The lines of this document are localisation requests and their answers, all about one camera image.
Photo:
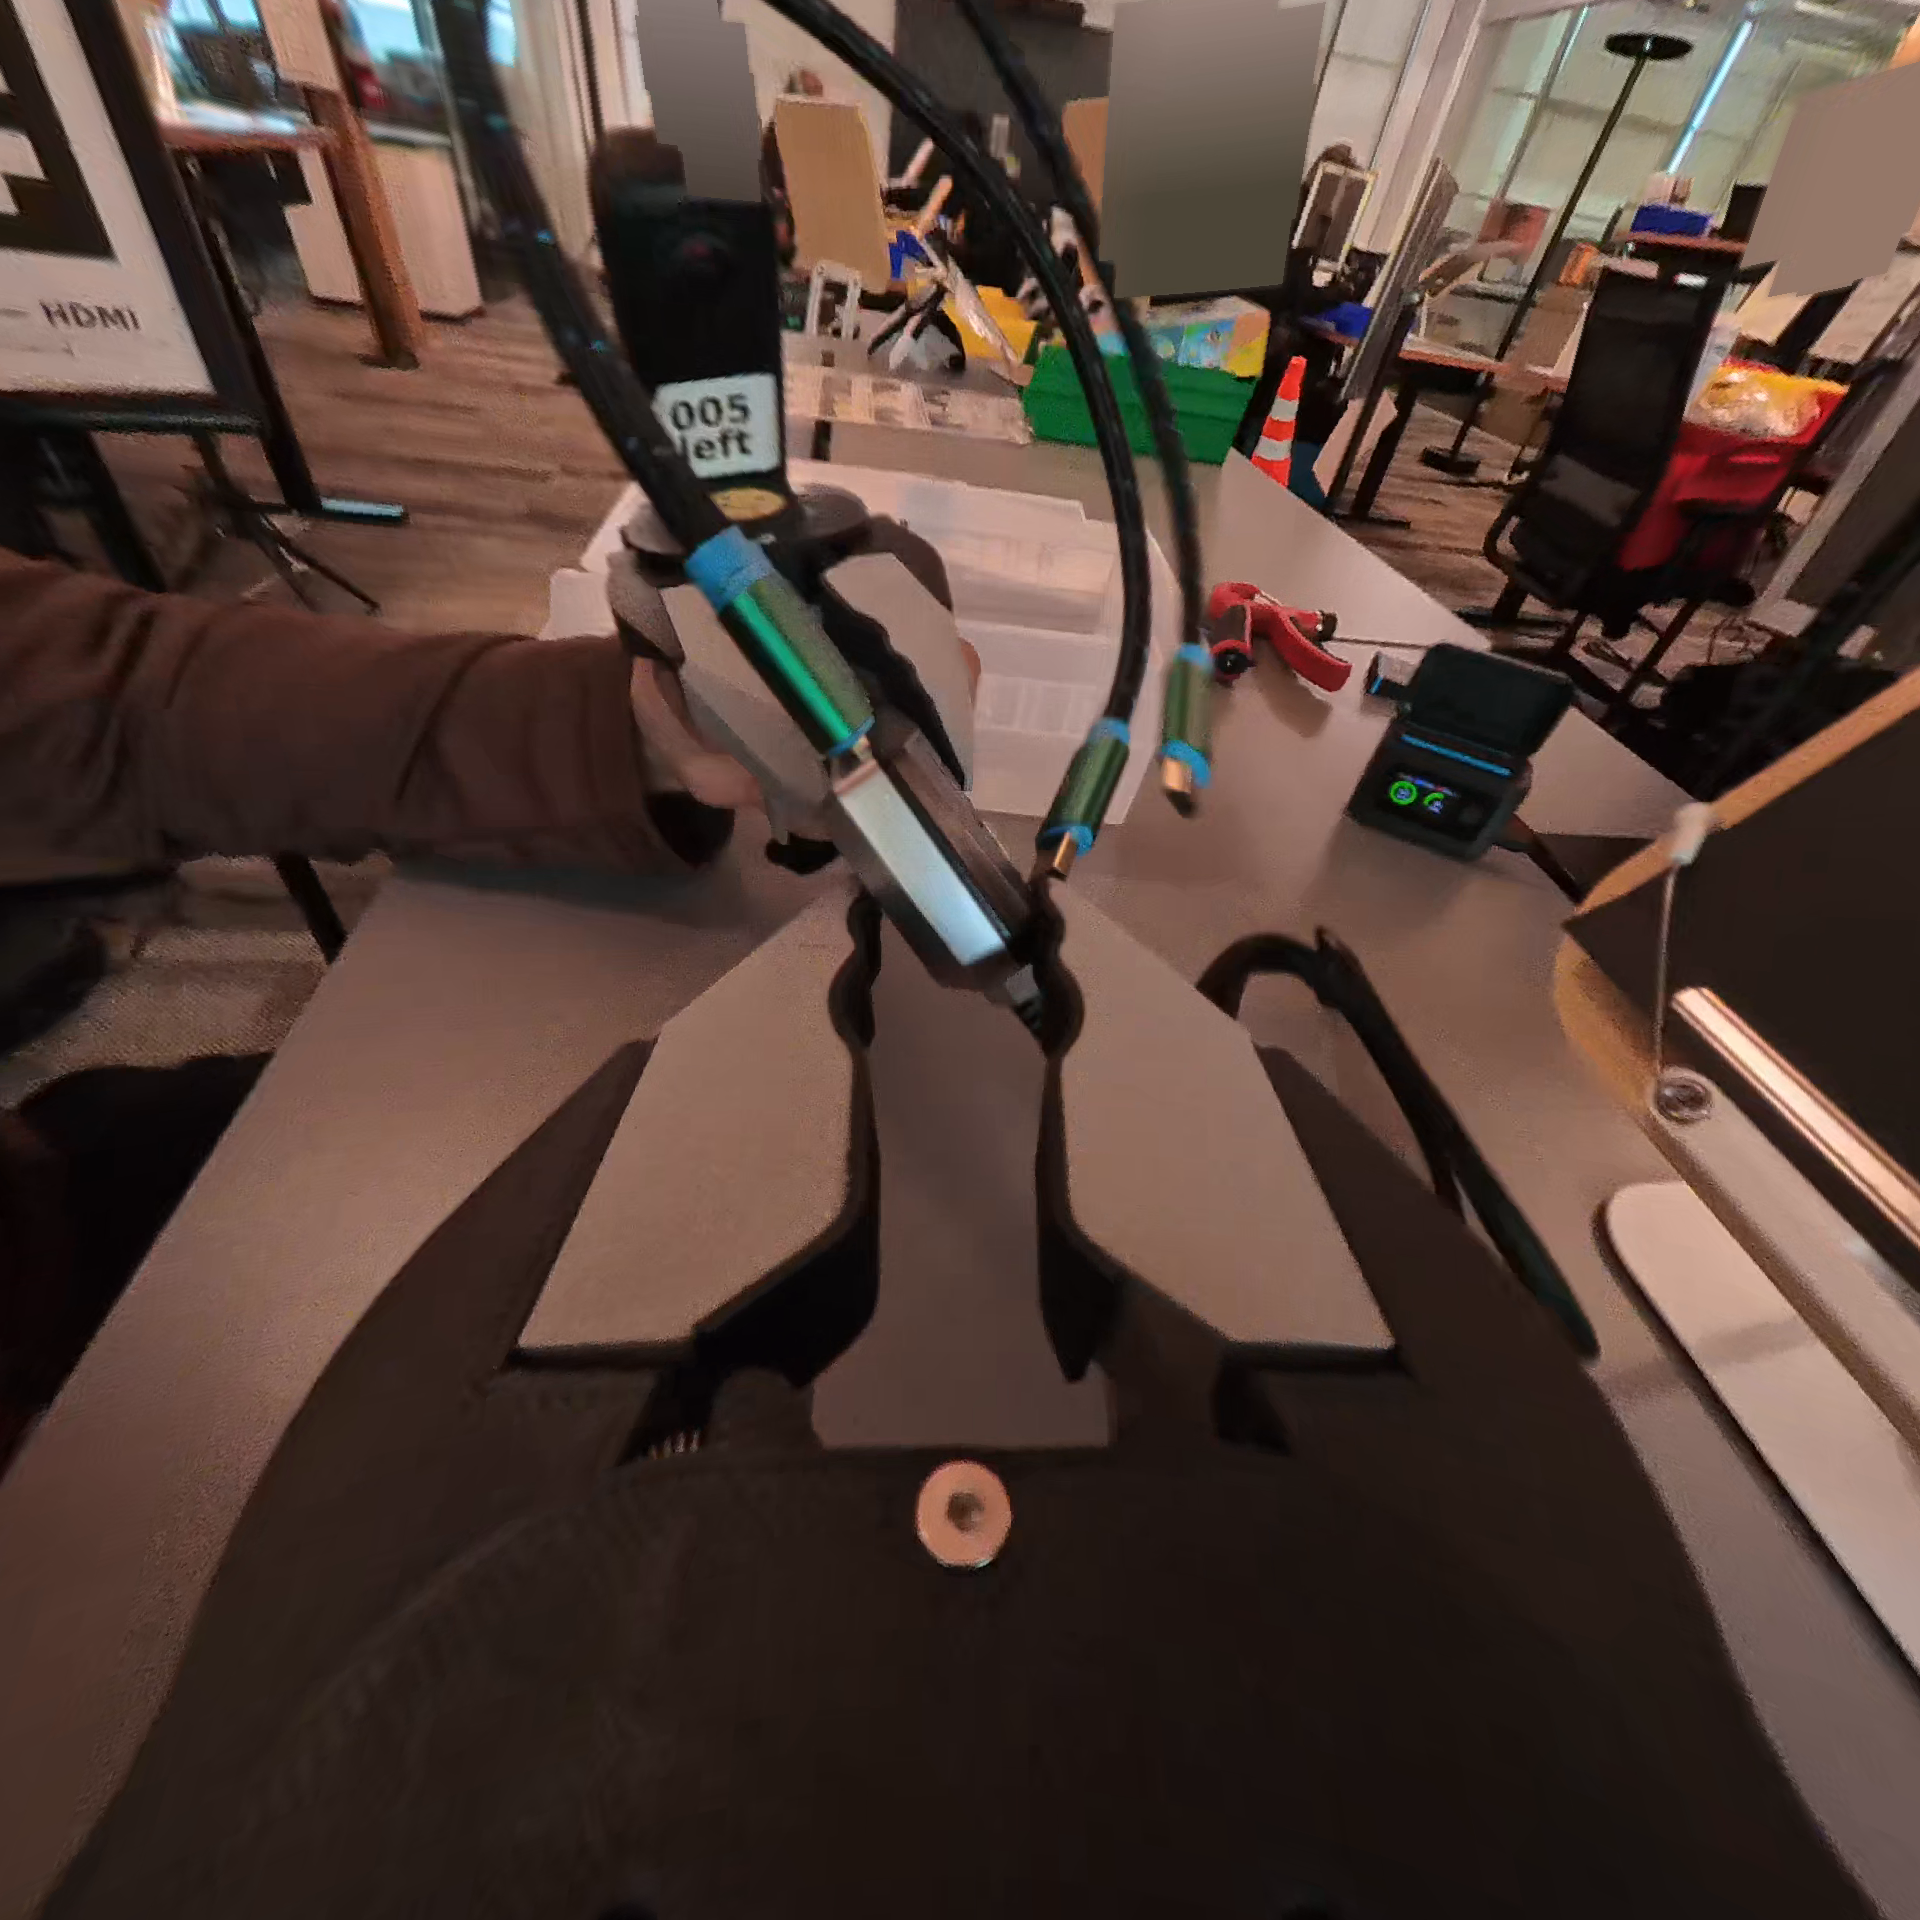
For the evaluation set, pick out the white cabinet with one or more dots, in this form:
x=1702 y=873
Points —
x=422 y=226

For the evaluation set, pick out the black office chair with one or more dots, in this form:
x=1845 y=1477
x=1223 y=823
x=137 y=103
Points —
x=1636 y=389

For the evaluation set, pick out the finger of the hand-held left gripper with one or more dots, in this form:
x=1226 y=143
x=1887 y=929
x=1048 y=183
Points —
x=734 y=705
x=921 y=629

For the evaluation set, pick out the black display board on stand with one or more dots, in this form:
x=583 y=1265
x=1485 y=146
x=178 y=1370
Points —
x=1830 y=901

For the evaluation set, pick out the small black power station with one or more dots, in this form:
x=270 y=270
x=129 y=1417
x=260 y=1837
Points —
x=1477 y=705

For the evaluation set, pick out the dark grey hub adapter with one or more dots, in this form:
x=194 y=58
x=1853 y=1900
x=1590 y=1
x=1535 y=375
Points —
x=916 y=870

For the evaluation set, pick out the person's left hand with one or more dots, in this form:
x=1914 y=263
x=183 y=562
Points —
x=681 y=750

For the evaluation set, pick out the red storage bin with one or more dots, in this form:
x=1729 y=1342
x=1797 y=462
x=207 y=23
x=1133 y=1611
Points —
x=1711 y=489

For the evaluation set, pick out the small blue black device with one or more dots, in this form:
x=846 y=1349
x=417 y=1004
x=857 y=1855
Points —
x=1388 y=683

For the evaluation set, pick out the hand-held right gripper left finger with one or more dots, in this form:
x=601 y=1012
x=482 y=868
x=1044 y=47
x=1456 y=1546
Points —
x=704 y=1171

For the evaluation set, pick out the orange traffic cone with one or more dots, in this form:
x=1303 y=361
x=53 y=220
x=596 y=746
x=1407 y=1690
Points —
x=1281 y=435

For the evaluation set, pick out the yellow bag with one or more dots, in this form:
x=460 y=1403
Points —
x=1762 y=398

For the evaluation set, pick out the red hand tool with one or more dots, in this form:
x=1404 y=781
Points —
x=1244 y=615

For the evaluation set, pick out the framed marker sign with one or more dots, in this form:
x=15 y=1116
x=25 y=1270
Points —
x=89 y=226

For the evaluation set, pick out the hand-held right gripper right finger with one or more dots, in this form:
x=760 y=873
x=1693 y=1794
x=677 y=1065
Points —
x=1214 y=1186

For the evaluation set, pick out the black floor lamp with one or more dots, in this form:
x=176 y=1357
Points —
x=1559 y=242

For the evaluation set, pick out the orange support post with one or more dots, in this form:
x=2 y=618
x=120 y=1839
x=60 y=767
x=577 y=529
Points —
x=369 y=226

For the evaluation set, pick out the person's left forearm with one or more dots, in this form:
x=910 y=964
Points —
x=301 y=722

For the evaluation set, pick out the green plastic crates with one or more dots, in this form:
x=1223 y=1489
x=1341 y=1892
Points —
x=1079 y=407

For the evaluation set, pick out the clear plastic bin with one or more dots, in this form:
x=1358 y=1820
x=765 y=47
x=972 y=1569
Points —
x=1021 y=601

